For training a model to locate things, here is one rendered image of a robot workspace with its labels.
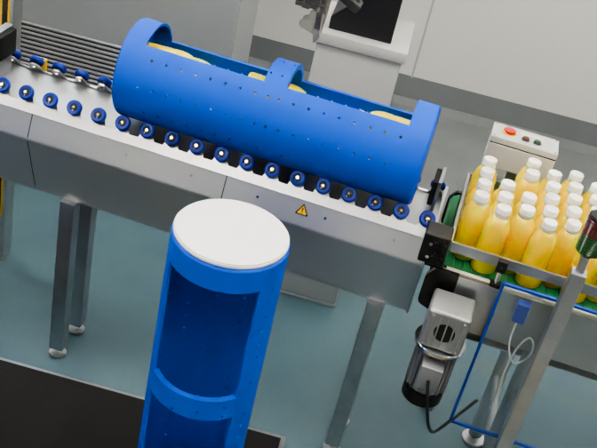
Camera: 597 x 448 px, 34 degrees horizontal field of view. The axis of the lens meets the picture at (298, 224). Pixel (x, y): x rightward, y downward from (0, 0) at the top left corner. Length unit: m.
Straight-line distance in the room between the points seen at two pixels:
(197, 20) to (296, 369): 1.63
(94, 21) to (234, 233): 2.35
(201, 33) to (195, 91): 1.71
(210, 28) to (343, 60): 1.10
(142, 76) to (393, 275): 0.89
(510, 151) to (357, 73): 0.69
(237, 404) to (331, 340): 1.26
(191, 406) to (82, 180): 0.85
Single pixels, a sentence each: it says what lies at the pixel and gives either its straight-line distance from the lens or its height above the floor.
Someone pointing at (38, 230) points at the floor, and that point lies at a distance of 4.04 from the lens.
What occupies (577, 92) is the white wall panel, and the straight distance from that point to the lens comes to 5.69.
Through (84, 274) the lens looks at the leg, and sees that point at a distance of 3.38.
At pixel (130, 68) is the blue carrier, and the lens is 2.74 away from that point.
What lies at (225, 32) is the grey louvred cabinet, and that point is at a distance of 4.35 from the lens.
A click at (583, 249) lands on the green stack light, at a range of 2.38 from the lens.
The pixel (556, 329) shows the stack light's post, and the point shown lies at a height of 0.93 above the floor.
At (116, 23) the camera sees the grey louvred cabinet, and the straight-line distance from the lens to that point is 4.49.
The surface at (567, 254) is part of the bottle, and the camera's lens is 2.66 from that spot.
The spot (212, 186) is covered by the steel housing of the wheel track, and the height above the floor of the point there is 0.87.
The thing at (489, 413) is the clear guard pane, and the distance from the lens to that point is 2.84.
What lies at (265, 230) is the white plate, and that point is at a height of 1.04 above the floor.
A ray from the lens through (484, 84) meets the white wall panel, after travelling 5.66.
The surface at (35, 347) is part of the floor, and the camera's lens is 3.50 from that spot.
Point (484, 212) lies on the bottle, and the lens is 2.63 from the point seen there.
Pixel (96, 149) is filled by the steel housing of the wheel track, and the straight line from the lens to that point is 2.89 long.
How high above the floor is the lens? 2.32
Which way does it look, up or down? 32 degrees down
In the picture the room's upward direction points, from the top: 13 degrees clockwise
